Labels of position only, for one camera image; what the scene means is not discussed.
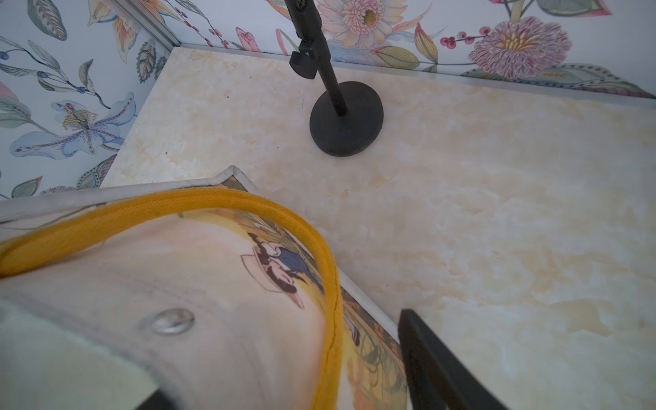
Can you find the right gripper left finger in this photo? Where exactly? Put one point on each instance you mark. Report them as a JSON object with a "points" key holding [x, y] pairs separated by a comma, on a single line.
{"points": [[157, 401]]}

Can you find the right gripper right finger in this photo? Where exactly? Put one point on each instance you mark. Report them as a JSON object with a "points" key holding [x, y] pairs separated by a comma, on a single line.
{"points": [[436, 378]]}

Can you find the white canvas pouch yellow handles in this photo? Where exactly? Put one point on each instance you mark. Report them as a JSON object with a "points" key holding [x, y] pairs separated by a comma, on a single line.
{"points": [[216, 307]]}

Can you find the blue microphone on black stand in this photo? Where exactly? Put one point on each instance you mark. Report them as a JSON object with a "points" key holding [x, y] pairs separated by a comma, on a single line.
{"points": [[348, 116]]}

